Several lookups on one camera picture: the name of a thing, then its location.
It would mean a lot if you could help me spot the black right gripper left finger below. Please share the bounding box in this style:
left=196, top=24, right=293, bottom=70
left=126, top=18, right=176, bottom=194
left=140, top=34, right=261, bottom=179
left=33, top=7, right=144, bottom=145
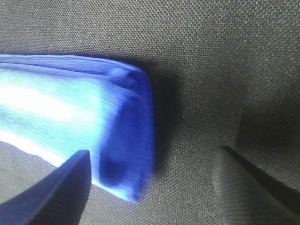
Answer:
left=0, top=150, right=91, bottom=225

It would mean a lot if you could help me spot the blue microfiber towel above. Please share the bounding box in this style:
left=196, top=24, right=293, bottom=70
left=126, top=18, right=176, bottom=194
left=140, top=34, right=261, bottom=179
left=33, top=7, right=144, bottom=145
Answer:
left=0, top=54, right=154, bottom=203

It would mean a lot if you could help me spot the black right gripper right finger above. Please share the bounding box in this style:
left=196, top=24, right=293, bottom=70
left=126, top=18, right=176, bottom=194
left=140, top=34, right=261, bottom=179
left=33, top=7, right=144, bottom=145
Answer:
left=213, top=146, right=300, bottom=225

